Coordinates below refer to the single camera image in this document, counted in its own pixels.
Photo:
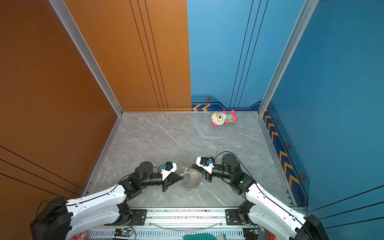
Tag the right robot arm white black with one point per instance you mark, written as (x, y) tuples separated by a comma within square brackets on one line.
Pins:
[(260, 207)]

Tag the aluminium corner post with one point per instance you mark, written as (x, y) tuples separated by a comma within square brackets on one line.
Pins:
[(74, 32), (301, 23)]

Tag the aluminium corner post right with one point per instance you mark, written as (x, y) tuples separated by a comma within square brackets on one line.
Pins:
[(301, 23)]

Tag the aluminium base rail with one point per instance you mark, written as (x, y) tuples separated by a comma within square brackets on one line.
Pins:
[(173, 223)]

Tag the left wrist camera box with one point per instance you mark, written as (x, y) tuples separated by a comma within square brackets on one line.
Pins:
[(167, 169)]

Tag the small green circuit board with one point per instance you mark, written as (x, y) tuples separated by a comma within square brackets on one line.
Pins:
[(124, 233)]

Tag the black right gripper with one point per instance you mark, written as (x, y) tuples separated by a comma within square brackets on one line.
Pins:
[(208, 176)]

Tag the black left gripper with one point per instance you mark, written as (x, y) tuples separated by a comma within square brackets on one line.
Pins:
[(169, 181)]

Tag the green work glove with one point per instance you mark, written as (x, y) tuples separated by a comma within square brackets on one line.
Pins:
[(204, 237)]

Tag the white pink plush toy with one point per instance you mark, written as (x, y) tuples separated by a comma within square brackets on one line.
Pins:
[(221, 118)]

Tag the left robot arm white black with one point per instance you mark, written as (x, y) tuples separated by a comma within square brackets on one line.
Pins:
[(63, 219)]

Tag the aluminium corner post left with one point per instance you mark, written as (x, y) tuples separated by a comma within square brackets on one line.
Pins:
[(74, 32)]

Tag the metal key holder with rings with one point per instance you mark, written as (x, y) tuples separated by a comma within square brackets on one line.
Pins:
[(191, 178)]

